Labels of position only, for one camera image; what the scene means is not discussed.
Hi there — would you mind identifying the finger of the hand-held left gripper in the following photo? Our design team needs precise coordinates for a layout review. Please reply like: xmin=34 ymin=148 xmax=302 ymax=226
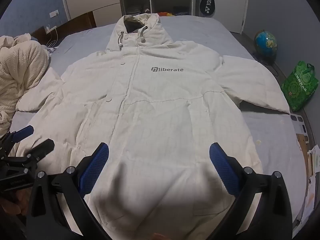
xmin=0 ymin=125 xmax=34 ymax=153
xmin=15 ymin=139 xmax=55 ymax=163

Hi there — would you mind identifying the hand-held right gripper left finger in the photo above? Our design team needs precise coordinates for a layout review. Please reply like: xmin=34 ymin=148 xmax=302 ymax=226
xmin=26 ymin=142 xmax=118 ymax=240

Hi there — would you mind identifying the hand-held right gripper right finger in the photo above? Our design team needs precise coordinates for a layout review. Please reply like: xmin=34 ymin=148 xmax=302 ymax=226
xmin=207 ymin=142 xmax=293 ymax=240

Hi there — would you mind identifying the white hooded jacket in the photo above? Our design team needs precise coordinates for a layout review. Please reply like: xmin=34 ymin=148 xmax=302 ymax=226
xmin=16 ymin=14 xmax=290 ymax=240

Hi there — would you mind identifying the cream fleece blanket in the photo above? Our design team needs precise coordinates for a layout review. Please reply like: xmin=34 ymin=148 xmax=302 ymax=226
xmin=0 ymin=33 xmax=50 ymax=133

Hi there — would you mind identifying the pile of papers and boxes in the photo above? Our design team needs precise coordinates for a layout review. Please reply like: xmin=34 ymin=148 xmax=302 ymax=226
xmin=290 ymin=112 xmax=320 ymax=225

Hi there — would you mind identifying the green shopping bag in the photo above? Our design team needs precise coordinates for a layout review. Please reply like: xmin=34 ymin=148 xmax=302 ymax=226
xmin=281 ymin=61 xmax=319 ymax=112

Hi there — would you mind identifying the brown wooden headboard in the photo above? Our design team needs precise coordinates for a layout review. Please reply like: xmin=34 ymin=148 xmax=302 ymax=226
xmin=31 ymin=12 xmax=97 ymax=47

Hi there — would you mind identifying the blue globe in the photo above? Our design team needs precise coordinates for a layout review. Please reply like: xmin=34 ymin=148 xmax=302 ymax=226
xmin=254 ymin=30 xmax=278 ymax=62

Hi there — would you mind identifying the bed with grey sheet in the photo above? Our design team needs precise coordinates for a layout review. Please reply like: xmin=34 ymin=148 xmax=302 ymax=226
xmin=10 ymin=15 xmax=313 ymax=230

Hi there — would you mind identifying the white charging cable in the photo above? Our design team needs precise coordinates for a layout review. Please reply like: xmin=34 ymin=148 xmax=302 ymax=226
xmin=47 ymin=29 xmax=60 ymax=48

